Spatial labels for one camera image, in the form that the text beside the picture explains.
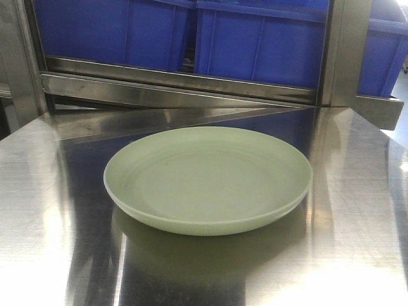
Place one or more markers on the green round plate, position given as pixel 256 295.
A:
pixel 208 181

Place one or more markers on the stainless steel shelf rack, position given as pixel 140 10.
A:
pixel 32 80

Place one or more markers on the blue plastic bin left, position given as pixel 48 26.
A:
pixel 149 34

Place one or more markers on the blue plastic bin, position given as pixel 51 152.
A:
pixel 149 34
pixel 385 49
pixel 261 41

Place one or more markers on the blue plastic bin middle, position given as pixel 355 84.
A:
pixel 261 41

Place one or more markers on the blue plastic bin right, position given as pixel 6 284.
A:
pixel 385 49

